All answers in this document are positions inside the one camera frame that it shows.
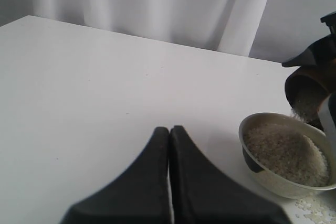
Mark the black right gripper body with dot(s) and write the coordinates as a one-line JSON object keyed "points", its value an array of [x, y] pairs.
{"points": [[330, 21]]}

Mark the rice in cream bowl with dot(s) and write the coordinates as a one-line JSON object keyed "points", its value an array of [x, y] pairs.
{"points": [[289, 154]]}

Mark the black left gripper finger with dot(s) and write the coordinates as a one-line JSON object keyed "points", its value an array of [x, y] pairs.
{"points": [[318, 53], [139, 195], [326, 114], [201, 193]]}

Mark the brown wooden cup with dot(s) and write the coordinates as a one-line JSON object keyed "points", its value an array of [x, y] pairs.
{"points": [[320, 80]]}

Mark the white backdrop curtain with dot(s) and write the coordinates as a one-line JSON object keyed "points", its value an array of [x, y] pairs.
{"points": [[274, 30]]}

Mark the rice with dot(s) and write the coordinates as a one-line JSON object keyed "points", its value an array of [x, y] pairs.
{"points": [[305, 105], [289, 154], [317, 209]]}

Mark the spilled rice on table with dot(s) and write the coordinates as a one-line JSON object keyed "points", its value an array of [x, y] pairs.
{"points": [[317, 209]]}

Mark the cream ceramic bowl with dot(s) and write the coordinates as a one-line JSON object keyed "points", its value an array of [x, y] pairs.
{"points": [[273, 182]]}

